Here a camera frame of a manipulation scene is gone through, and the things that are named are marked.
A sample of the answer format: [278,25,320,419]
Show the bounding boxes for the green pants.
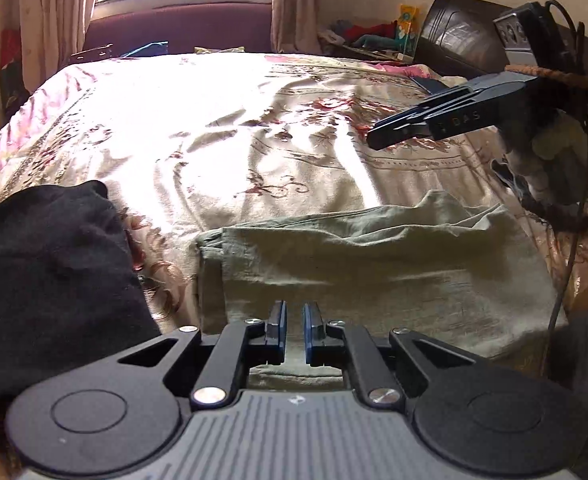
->
[193,191,556,390]

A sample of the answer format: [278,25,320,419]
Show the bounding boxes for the gloved right hand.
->
[492,65,588,209]

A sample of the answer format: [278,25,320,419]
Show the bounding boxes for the dark patterned box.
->
[413,0,509,79]

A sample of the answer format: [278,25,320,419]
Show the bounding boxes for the cluttered bedside table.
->
[318,4,421,62]

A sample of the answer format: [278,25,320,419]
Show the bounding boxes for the black folded garment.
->
[0,181,160,430]

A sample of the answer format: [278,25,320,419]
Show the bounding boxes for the right beige curtain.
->
[270,0,321,54]

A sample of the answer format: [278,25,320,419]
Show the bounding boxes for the beige curtain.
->
[270,0,321,54]
[18,0,96,92]

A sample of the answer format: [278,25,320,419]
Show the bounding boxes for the floral bedspread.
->
[0,52,588,480]

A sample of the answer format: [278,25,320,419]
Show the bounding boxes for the maroon headboard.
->
[84,2,272,56]

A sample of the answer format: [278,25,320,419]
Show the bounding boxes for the blue item by headboard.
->
[120,41,168,58]

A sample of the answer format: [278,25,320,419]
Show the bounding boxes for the black cable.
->
[538,0,588,376]

